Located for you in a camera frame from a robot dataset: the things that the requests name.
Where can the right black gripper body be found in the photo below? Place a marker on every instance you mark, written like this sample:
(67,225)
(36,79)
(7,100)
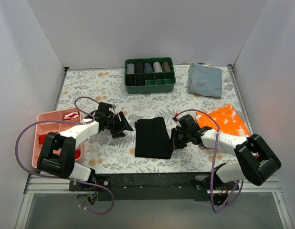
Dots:
(177,139)

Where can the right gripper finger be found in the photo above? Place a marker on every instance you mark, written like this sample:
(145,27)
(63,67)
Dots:
(173,139)
(180,144)

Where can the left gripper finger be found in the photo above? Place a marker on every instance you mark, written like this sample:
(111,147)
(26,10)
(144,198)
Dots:
(115,133)
(124,123)

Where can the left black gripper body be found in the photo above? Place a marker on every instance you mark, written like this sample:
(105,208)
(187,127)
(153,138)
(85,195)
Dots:
(118,125)

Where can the black boxer underwear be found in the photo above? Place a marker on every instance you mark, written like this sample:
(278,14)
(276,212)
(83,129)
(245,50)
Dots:
(152,139)

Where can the orange white patterned cloth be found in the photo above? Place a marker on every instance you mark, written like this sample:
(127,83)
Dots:
(233,130)

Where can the light blue cloth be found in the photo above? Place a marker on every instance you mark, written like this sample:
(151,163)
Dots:
(205,81)

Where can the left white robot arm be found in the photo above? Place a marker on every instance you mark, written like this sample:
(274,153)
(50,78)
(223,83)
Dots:
(57,156)

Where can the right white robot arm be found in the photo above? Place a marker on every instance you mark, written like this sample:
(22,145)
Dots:
(256,161)

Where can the pink compartment organizer tray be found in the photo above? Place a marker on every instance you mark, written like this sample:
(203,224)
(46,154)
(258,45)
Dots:
(45,128)

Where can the red white rolled cloth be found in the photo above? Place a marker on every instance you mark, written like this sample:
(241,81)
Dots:
(70,116)

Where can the red rolled cloth lower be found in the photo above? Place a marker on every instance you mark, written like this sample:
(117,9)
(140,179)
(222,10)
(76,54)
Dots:
(77,153)

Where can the green compartment organizer box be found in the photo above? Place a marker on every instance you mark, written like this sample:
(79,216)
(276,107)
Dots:
(144,83)

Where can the black speckled rolled sock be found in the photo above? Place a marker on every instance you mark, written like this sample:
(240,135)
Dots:
(139,67)

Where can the blue patterned rolled sock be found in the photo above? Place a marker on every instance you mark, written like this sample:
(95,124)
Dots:
(148,68)

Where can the brown rolled sock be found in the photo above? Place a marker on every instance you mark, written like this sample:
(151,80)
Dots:
(166,67)

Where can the red rolled cloth middle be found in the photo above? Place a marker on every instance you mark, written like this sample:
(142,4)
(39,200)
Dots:
(41,139)

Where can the aluminium frame rail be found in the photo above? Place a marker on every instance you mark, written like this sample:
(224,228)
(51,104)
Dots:
(42,185)

